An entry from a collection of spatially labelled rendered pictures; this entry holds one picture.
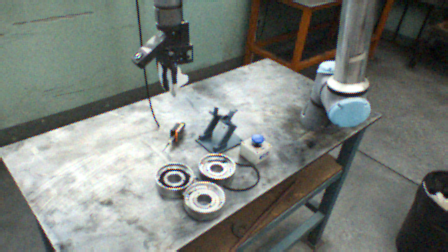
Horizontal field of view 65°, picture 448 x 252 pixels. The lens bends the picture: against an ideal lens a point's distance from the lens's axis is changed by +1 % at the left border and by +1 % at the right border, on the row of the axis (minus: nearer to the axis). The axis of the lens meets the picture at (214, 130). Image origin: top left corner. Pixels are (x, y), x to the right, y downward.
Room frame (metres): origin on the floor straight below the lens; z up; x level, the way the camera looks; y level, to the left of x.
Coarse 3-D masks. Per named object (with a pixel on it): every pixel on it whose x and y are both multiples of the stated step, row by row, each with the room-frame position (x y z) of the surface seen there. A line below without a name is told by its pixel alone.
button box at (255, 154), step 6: (246, 144) 0.85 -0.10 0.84; (252, 144) 0.85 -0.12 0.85; (264, 144) 0.86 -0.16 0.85; (240, 150) 0.86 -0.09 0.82; (246, 150) 0.84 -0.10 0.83; (252, 150) 0.83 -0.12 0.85; (258, 150) 0.83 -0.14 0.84; (264, 150) 0.83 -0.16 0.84; (270, 150) 0.85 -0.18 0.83; (246, 156) 0.84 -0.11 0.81; (252, 156) 0.82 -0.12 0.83; (258, 156) 0.81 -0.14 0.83; (264, 156) 0.84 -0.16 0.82; (252, 162) 0.82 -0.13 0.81; (258, 162) 0.82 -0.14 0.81
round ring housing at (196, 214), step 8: (192, 184) 0.66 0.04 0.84; (200, 184) 0.67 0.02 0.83; (208, 184) 0.67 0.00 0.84; (192, 192) 0.65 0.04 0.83; (200, 192) 0.65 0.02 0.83; (208, 192) 0.65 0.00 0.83; (216, 192) 0.65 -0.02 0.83; (184, 200) 0.61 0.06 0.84; (200, 200) 0.64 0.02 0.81; (208, 200) 0.64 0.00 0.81; (224, 200) 0.62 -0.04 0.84; (192, 208) 0.58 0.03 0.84; (200, 208) 0.60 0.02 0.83; (208, 208) 0.60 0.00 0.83; (216, 208) 0.60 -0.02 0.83; (192, 216) 0.58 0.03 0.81; (200, 216) 0.57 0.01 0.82; (208, 216) 0.58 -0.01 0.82; (216, 216) 0.59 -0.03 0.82
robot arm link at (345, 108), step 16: (352, 0) 0.92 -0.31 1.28; (368, 0) 0.91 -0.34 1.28; (352, 16) 0.92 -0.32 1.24; (368, 16) 0.91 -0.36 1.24; (352, 32) 0.91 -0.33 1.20; (368, 32) 0.91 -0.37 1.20; (352, 48) 0.91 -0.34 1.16; (368, 48) 0.92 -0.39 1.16; (336, 64) 0.94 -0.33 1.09; (352, 64) 0.91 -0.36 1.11; (336, 80) 0.93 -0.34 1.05; (352, 80) 0.91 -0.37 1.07; (320, 96) 1.01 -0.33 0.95; (336, 96) 0.91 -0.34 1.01; (352, 96) 0.90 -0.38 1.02; (336, 112) 0.88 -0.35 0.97; (352, 112) 0.89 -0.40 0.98; (368, 112) 0.89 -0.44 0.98
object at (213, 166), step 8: (200, 160) 0.76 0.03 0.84; (232, 160) 0.78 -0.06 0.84; (200, 168) 0.73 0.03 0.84; (208, 168) 0.74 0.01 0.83; (216, 168) 0.77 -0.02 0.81; (224, 168) 0.75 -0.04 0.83; (232, 168) 0.75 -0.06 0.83; (200, 176) 0.72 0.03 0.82; (208, 176) 0.70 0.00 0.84; (216, 176) 0.72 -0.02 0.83; (232, 176) 0.72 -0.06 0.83; (216, 184) 0.70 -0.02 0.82; (224, 184) 0.71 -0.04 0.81
